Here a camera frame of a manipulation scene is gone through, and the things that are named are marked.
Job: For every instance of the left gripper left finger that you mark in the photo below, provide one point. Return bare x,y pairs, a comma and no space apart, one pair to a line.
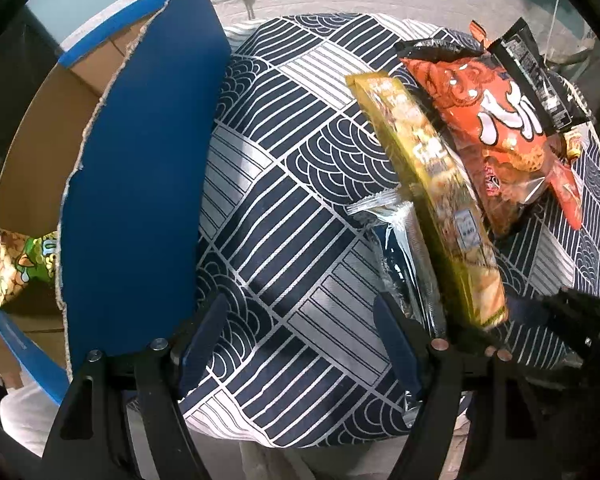
196,343

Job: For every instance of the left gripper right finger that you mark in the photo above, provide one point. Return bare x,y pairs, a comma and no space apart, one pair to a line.
388,318

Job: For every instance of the yellow snack bar package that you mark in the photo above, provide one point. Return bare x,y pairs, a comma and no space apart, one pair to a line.
447,210

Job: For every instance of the silver blue biscuit package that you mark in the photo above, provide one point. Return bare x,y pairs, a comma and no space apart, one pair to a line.
404,266

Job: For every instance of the orange squid snack bag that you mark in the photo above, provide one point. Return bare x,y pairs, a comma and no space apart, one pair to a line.
510,157

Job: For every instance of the black snack packet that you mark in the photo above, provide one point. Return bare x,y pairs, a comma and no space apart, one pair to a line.
558,104

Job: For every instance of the navy patterned tablecloth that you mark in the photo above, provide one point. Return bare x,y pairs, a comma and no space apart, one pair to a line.
299,362

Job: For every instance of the green popcorn snack bag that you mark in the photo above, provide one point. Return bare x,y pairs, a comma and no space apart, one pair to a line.
25,259

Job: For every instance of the blue cardboard box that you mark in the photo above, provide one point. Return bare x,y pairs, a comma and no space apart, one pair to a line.
115,164

